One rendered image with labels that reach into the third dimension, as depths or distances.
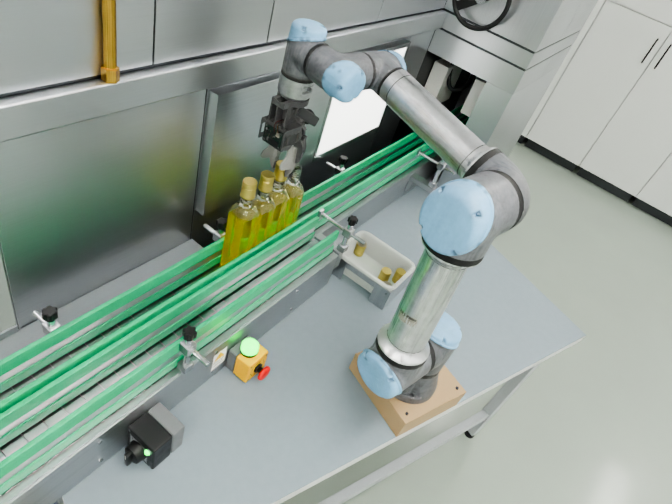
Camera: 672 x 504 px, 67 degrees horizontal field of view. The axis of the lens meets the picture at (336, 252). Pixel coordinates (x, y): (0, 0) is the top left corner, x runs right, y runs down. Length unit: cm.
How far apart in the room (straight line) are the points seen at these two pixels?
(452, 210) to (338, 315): 76
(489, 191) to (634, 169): 410
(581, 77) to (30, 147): 434
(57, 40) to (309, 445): 95
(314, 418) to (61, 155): 80
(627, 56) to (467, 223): 400
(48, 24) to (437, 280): 74
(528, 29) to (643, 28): 276
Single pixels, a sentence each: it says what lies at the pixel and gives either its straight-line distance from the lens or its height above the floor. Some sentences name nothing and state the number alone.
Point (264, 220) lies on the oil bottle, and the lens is 129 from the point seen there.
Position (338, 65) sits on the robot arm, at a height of 149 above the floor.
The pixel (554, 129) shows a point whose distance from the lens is 495.
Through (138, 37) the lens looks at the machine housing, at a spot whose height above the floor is 146.
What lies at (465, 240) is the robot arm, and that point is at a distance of 83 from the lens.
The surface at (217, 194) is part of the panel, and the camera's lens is 136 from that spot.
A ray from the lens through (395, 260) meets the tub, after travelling 167.
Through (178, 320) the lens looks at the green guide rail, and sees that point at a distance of 121.
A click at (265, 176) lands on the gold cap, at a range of 123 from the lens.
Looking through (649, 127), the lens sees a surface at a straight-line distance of 483.
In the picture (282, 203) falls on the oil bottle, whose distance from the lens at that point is 132.
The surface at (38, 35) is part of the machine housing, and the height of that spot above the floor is 148.
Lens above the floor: 185
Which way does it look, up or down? 40 degrees down
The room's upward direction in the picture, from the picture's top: 20 degrees clockwise
